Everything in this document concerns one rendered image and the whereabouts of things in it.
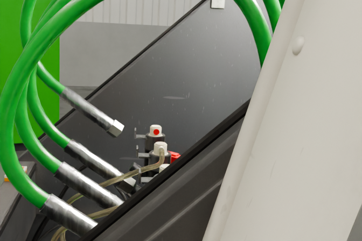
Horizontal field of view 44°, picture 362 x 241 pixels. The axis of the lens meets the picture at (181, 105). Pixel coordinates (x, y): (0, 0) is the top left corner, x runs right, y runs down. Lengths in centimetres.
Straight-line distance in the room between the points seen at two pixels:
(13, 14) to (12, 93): 346
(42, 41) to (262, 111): 18
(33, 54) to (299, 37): 22
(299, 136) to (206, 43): 75
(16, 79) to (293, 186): 24
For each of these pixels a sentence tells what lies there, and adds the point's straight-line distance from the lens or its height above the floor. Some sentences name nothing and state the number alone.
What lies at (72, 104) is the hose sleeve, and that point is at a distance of 61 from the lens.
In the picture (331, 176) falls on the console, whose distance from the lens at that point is 16.
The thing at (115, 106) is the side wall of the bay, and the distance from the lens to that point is 93.
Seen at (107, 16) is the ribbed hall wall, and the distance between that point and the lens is 709.
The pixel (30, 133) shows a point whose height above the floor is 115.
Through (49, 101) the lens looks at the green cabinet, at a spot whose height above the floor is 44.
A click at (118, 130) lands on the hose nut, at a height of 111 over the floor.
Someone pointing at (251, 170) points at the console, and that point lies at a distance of 23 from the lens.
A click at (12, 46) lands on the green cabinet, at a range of 384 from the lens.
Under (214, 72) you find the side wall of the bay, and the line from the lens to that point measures 94.
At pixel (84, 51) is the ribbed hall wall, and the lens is 705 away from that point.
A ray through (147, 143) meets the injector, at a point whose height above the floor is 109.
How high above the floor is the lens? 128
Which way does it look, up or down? 12 degrees down
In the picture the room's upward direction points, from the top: 4 degrees clockwise
